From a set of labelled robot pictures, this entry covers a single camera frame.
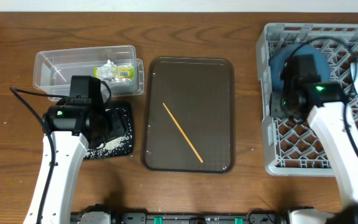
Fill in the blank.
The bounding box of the clear plastic bin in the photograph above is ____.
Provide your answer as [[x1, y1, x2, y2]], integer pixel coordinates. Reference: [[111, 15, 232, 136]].
[[33, 45, 144, 98]]

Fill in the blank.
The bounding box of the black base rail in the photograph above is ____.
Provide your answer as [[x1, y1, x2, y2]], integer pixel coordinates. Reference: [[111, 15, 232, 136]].
[[70, 205, 332, 224]]

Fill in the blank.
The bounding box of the dark blue plate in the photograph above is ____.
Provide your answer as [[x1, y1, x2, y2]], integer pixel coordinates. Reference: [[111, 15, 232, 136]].
[[269, 44, 330, 92]]

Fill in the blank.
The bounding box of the wooden chopstick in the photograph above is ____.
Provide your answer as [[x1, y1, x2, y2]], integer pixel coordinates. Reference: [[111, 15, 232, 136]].
[[162, 102, 204, 163]]

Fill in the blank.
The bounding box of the yellow green snack wrapper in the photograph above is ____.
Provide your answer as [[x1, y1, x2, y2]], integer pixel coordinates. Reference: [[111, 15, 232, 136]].
[[94, 67, 135, 82]]

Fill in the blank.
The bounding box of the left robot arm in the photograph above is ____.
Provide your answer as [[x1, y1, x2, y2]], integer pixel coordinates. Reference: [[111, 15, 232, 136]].
[[24, 101, 134, 223]]

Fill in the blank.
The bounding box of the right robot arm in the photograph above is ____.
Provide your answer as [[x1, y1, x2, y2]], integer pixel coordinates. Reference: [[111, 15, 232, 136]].
[[270, 82, 358, 223]]

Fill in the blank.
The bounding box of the pile of white rice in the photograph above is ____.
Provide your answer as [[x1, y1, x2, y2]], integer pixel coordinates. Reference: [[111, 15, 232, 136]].
[[84, 123, 134, 160]]

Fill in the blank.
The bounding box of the brown serving tray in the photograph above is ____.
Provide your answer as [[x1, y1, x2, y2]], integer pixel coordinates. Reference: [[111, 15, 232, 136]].
[[141, 57, 236, 174]]

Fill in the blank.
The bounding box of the white napkin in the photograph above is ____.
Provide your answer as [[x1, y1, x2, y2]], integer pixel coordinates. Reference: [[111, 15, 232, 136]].
[[97, 60, 117, 82]]

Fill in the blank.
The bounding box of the grey dishwasher rack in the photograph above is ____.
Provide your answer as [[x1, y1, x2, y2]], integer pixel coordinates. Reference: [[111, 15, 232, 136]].
[[255, 23, 358, 177]]

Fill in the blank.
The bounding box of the black tray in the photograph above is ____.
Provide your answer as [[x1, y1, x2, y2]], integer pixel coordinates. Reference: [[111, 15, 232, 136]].
[[84, 101, 134, 160]]

